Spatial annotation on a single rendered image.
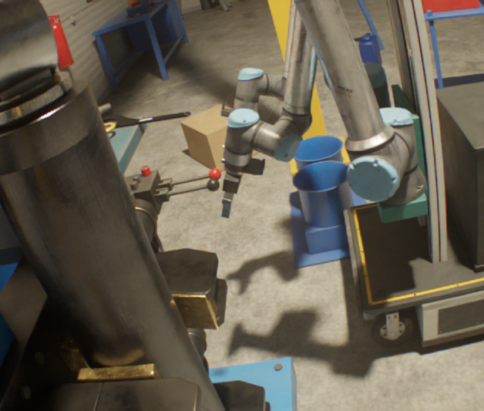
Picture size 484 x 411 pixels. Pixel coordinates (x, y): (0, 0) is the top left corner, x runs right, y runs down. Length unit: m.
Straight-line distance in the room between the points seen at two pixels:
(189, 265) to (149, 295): 0.26
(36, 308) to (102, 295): 0.26
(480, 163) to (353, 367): 0.95
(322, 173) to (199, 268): 1.74
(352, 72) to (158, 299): 0.77
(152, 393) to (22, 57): 0.57
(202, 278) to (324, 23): 0.69
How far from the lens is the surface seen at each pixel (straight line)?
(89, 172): 0.79
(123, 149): 1.70
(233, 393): 1.49
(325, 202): 2.59
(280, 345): 2.32
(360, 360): 2.18
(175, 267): 1.16
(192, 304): 1.08
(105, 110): 1.10
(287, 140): 1.58
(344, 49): 1.38
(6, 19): 0.77
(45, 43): 0.78
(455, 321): 2.06
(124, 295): 0.88
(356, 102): 1.41
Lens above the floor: 1.64
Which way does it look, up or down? 28 degrees down
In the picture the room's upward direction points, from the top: 17 degrees counter-clockwise
